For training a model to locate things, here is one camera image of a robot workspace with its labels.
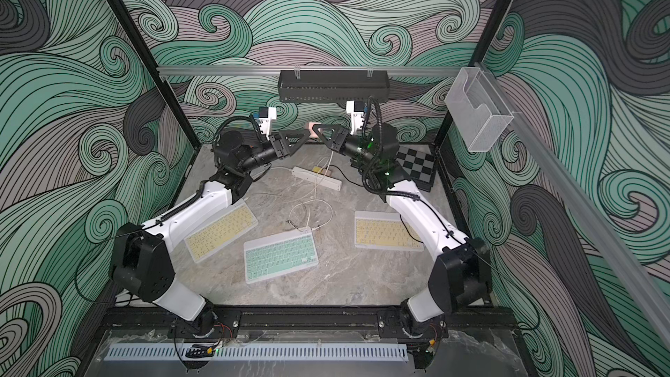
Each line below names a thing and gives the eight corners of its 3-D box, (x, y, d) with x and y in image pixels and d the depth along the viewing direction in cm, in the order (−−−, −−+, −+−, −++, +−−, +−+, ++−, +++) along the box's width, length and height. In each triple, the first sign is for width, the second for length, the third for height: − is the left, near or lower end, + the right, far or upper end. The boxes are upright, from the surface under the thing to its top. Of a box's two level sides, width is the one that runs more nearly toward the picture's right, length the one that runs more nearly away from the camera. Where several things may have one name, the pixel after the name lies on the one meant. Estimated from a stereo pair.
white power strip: (290, 178, 110) (289, 173, 108) (295, 170, 113) (294, 165, 111) (340, 191, 106) (340, 186, 103) (343, 183, 109) (343, 177, 106)
